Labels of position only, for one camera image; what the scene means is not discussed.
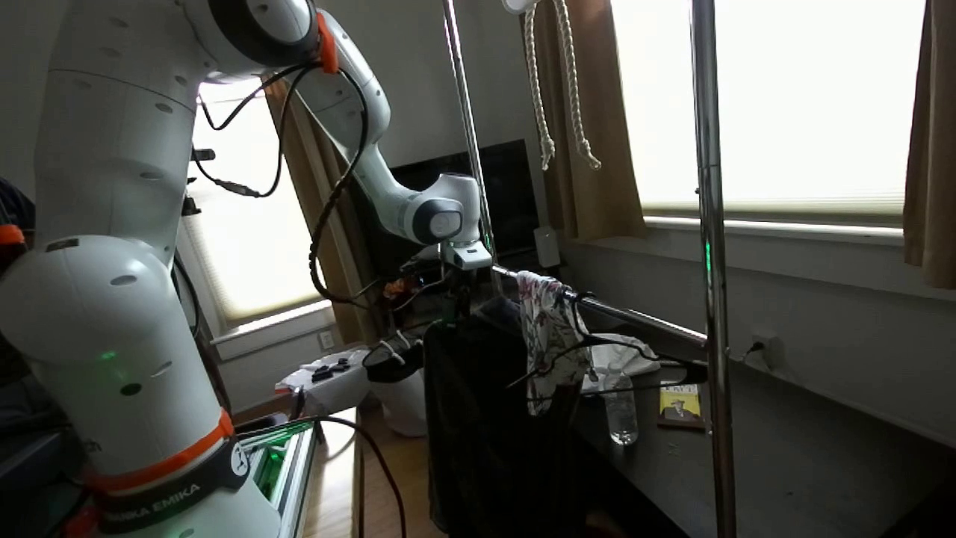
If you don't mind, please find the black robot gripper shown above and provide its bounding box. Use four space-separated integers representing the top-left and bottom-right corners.
438 241 494 298

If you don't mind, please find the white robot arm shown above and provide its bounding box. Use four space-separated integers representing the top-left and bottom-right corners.
0 0 480 538

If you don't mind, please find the floral patterned cloth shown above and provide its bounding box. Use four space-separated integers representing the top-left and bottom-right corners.
494 265 659 416

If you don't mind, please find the brown curtain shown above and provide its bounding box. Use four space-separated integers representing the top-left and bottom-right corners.
525 0 644 238
906 0 956 288

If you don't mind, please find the white game controller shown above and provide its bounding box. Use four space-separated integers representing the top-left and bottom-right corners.
274 347 401 416

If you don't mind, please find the dark hanging garment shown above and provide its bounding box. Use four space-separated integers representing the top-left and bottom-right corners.
425 301 585 538

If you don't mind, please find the clear plastic bottle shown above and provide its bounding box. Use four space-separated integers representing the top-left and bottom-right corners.
604 379 638 448

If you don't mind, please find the small yellow picture book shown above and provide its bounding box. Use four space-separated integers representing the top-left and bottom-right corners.
656 385 704 431

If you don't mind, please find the chrome clothes rack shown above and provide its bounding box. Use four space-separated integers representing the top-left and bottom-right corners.
435 0 741 538

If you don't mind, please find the brown right curtain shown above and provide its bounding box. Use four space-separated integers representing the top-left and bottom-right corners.
906 0 956 288

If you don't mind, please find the white braided rope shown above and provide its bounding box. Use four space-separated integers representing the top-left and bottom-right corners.
519 0 604 173

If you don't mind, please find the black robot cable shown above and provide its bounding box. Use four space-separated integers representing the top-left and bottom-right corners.
187 60 411 538

